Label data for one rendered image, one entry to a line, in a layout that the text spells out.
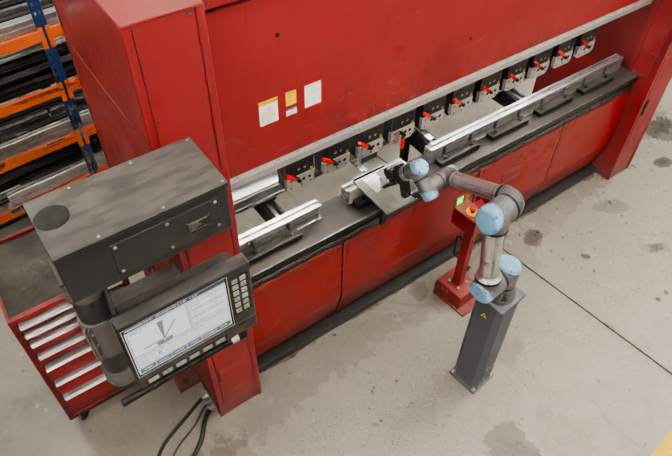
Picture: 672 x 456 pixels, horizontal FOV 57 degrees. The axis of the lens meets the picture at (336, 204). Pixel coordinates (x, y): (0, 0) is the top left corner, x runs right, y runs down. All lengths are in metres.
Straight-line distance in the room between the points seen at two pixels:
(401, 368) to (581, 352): 1.07
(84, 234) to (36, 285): 1.28
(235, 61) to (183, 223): 0.73
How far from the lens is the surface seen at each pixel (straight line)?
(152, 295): 2.01
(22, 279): 3.02
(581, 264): 4.37
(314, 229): 3.05
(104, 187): 1.82
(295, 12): 2.32
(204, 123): 2.06
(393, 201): 3.03
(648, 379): 4.01
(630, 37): 4.55
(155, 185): 1.78
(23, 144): 4.11
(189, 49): 1.90
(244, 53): 2.27
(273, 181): 3.14
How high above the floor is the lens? 3.14
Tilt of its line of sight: 46 degrees down
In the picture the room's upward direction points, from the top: 1 degrees clockwise
